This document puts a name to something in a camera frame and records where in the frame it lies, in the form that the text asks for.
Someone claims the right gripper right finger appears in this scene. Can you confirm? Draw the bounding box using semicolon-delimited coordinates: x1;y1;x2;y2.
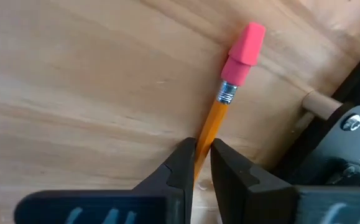
210;138;360;224

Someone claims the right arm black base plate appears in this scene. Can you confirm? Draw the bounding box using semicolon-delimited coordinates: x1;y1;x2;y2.
291;96;360;187

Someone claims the beige cylindrical peg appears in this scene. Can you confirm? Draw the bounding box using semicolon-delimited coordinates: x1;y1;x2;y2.
302;90;343;121

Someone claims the orange pencil pink eraser cap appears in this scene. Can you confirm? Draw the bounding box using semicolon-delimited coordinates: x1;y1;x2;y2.
193;22;267;182

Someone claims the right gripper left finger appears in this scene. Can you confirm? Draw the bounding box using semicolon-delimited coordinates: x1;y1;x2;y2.
13;138;196;224

